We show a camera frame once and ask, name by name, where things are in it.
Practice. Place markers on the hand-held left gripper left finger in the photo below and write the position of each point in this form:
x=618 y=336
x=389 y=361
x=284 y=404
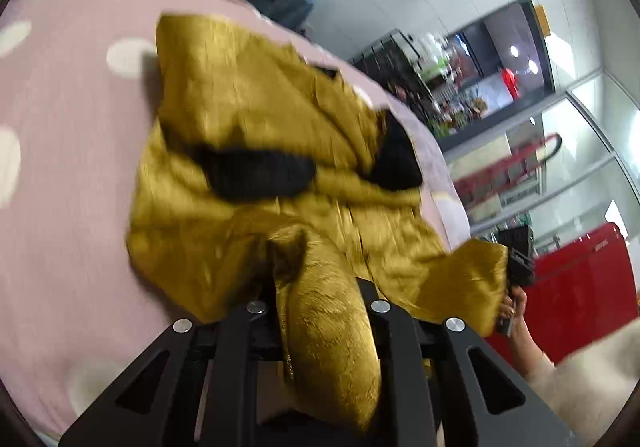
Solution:
x=245 y=327

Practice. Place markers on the dark glass window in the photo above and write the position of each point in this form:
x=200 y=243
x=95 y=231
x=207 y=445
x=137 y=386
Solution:
x=500 y=37

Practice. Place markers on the black metal rack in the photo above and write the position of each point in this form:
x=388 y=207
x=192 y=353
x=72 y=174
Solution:
x=390 y=57

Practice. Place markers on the gold satin jacket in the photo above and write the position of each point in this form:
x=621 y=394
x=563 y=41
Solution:
x=240 y=92

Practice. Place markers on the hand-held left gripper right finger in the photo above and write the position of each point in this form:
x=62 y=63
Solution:
x=382 y=327

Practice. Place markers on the person's right forearm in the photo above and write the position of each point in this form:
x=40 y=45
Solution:
x=590 y=387

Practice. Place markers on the pink polka-dot bedsheet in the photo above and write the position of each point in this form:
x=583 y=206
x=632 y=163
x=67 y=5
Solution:
x=65 y=127

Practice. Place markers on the red hanging ornament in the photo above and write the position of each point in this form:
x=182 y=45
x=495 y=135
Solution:
x=509 y=82

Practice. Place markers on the red cabinet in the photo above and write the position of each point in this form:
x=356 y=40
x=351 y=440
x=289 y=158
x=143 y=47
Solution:
x=575 y=287

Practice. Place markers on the red metal frame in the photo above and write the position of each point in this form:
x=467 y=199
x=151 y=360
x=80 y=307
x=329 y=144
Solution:
x=500 y=167

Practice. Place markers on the person's right hand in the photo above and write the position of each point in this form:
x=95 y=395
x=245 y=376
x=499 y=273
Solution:
x=520 y=322

